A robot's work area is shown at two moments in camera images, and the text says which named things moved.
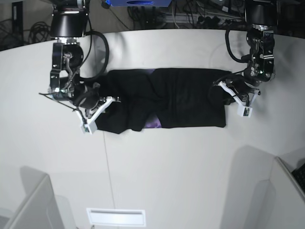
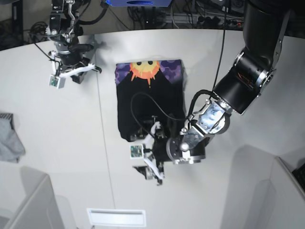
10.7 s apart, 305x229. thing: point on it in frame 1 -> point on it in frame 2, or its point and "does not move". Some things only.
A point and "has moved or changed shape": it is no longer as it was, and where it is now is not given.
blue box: [140, 3] does not move
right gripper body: [244, 92] -> [161, 151]
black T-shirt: [163, 98] has moved or changed shape
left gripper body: [87, 97] -> [66, 62]
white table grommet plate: [116, 217] does not move
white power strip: [218, 20] does not move
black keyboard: [299, 173] does not move
